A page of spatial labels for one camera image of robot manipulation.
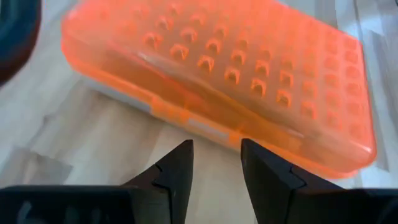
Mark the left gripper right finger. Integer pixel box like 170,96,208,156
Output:
240,138,398,224

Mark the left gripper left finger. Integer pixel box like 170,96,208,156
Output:
0,139,195,224

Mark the clear pencil box orange lid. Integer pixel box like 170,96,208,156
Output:
60,0,378,180

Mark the white globe lamp black base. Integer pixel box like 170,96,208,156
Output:
0,0,42,87

